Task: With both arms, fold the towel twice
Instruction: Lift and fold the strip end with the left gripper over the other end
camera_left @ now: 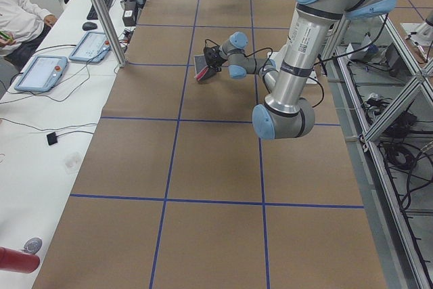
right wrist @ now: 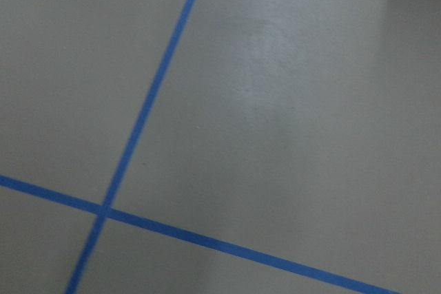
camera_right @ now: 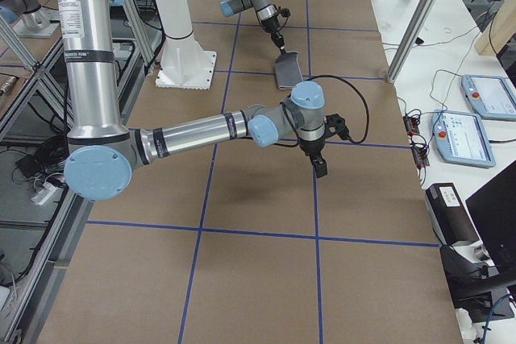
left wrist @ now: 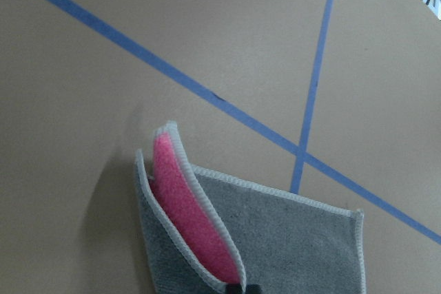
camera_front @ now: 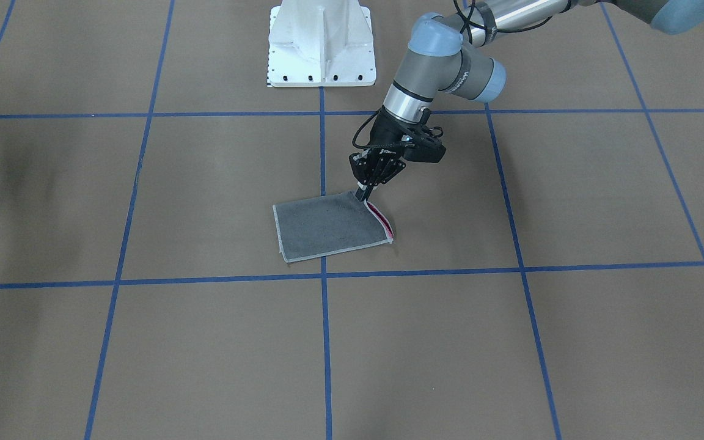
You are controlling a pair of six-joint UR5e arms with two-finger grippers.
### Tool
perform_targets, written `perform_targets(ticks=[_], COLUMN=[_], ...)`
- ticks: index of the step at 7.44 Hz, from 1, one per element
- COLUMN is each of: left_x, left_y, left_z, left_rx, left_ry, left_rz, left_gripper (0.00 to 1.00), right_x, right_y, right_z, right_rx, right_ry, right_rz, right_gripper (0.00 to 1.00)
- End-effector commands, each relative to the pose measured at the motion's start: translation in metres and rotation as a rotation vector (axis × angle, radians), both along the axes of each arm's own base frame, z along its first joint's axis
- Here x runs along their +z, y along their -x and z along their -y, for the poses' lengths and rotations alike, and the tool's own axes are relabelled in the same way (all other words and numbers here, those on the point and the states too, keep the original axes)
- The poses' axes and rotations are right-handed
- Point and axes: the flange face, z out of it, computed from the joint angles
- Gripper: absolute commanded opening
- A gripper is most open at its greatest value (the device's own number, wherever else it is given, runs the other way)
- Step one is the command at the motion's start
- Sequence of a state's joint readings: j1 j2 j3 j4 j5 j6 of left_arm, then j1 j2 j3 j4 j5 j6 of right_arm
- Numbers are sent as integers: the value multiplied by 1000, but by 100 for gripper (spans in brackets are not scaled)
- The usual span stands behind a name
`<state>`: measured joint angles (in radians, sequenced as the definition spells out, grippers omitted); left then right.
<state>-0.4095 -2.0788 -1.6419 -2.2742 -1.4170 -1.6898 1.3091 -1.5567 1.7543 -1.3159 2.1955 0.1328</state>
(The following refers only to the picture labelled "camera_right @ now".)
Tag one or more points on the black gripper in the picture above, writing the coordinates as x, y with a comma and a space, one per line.
274, 31
314, 147

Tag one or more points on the pink towel white edging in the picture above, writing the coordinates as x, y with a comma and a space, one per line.
287, 70

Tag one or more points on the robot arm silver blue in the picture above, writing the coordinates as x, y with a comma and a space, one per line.
104, 153
267, 15

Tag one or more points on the near teach pendant blue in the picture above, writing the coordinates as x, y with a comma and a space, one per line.
461, 139

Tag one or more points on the teach pendant blue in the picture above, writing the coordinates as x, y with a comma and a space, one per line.
489, 96
461, 139

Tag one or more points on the far teach pendant blue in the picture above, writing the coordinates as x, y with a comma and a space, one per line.
489, 96

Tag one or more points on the brown paper table cover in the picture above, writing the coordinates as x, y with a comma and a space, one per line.
241, 244

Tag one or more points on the black box white label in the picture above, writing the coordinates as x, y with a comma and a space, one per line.
449, 216

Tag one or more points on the black monitor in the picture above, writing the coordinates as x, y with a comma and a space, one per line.
492, 209

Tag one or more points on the white power strip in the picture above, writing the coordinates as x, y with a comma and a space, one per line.
44, 193

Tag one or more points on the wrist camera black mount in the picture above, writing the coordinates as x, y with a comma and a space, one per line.
336, 125
284, 12

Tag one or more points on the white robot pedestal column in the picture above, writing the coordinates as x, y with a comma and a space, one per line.
183, 64

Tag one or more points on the aluminium frame post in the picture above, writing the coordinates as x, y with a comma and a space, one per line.
412, 31

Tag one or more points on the aluminium frame rail structure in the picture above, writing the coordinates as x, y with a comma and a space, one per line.
37, 241

